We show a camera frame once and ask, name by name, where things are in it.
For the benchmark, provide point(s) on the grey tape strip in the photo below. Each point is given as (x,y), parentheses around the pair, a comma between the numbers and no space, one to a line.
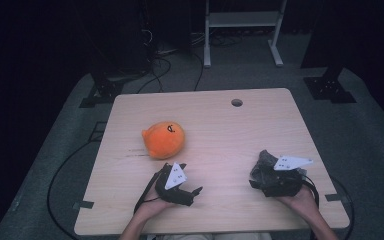
(336,197)
(84,204)

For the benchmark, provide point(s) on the white metal stand frame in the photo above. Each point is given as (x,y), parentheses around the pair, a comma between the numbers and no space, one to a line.
(241,19)

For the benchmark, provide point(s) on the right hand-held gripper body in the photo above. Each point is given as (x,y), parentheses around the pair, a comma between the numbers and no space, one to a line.
(286,176)

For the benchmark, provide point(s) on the orange plush toy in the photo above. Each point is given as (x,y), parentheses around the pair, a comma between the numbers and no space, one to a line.
(162,141)

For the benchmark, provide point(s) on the black stand with base plate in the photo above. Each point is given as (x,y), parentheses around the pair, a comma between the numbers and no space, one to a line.
(330,88)
(105,90)

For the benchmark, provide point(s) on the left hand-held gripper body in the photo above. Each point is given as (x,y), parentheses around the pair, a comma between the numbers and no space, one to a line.
(175,181)

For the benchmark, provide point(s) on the person's right hand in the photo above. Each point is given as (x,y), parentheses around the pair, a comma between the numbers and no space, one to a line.
(300,203)

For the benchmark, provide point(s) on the person's left hand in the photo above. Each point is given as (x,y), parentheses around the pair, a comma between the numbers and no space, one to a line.
(153,205)

